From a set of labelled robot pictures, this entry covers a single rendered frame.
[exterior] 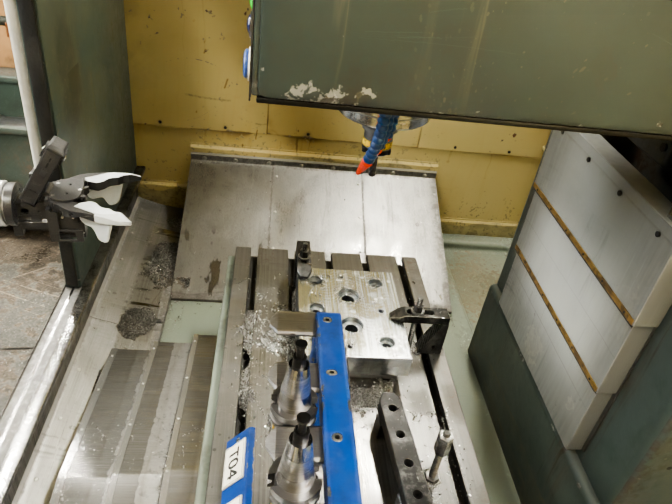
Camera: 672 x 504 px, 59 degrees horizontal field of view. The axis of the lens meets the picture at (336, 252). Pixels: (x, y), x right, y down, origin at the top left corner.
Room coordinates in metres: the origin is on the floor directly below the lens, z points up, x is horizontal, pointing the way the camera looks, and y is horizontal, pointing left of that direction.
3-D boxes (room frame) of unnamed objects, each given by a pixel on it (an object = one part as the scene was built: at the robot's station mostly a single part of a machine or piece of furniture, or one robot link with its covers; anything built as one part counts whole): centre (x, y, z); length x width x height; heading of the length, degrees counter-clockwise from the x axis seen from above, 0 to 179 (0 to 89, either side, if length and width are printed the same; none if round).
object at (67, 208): (0.78, 0.42, 1.30); 0.09 x 0.05 x 0.02; 68
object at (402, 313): (1.00, -0.20, 0.97); 0.13 x 0.03 x 0.15; 99
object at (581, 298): (1.00, -0.48, 1.16); 0.48 x 0.05 x 0.51; 9
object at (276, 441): (0.46, 0.02, 1.21); 0.07 x 0.05 x 0.01; 99
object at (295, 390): (0.52, 0.02, 1.26); 0.04 x 0.04 x 0.07
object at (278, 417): (0.52, 0.02, 1.21); 0.06 x 0.06 x 0.03
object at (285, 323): (0.68, 0.05, 1.21); 0.07 x 0.05 x 0.01; 99
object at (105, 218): (0.77, 0.37, 1.28); 0.09 x 0.03 x 0.06; 68
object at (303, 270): (1.15, 0.07, 0.97); 0.13 x 0.03 x 0.15; 9
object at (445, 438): (0.67, -0.23, 0.96); 0.03 x 0.03 x 0.13
